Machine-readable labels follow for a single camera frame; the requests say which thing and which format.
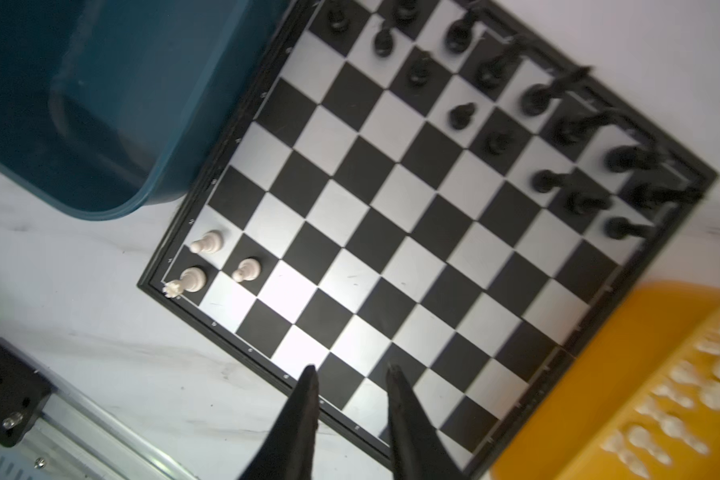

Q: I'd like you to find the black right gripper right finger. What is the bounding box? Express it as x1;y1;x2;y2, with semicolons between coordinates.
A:
386;364;465;479

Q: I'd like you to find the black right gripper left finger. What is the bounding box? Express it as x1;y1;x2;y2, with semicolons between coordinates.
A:
239;365;320;479

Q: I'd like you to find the white pawn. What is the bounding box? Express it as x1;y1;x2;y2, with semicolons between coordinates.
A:
189;230;224;254
230;258;262;283

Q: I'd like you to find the white chess rook piece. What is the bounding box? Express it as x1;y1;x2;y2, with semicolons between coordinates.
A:
162;267;207;298

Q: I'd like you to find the black white chess board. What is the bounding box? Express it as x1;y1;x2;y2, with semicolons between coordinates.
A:
139;1;718;478

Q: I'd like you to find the yellow plastic bin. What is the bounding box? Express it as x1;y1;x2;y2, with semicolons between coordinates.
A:
490;281;720;479

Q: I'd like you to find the teal plastic bin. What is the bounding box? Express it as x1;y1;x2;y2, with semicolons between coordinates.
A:
0;1;289;221

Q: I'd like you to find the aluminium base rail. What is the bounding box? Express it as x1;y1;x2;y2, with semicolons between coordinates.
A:
0;336;194;479

